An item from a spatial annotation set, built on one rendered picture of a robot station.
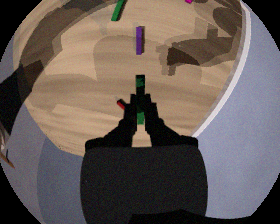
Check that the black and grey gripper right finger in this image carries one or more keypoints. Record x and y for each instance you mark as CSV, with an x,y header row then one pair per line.
x,y
160,134

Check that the green rod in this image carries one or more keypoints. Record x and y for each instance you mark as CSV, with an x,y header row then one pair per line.
x,y
140,96
117,10

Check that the red rod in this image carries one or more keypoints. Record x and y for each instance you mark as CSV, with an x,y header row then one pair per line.
x,y
121,104

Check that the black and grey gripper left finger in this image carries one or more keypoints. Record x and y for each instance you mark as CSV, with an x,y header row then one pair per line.
x,y
123,133

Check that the purple rod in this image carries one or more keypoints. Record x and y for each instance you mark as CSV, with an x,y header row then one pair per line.
x,y
138,40

